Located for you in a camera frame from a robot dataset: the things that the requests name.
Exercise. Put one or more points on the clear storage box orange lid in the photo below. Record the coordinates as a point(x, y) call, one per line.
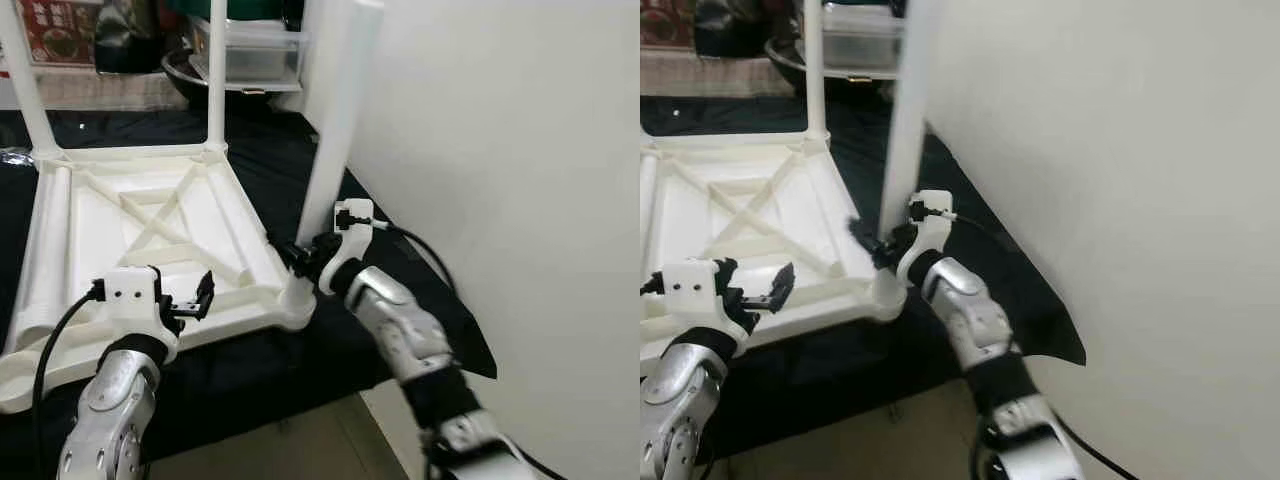
point(665, 22)
point(60, 30)

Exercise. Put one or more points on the black shiny bag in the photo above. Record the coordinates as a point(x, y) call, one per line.
point(730, 25)
point(130, 35)

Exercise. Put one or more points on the white plastic children table top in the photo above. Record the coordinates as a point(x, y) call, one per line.
point(90, 230)
point(700, 230)

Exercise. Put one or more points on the beige cloth cover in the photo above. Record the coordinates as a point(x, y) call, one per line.
point(100, 90)
point(710, 75)

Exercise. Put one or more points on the clear plastic storage box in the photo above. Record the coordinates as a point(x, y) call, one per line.
point(865, 45)
point(260, 55)

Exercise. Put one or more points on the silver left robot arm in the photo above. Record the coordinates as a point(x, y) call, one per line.
point(110, 400)
point(690, 400)

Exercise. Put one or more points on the clear tape strip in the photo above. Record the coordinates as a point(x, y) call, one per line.
point(15, 157)

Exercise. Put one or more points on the black plastic table cloth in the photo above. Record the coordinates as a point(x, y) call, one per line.
point(300, 360)
point(900, 360)

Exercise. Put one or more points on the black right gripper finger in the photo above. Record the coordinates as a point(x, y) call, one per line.
point(288, 255)
point(868, 240)

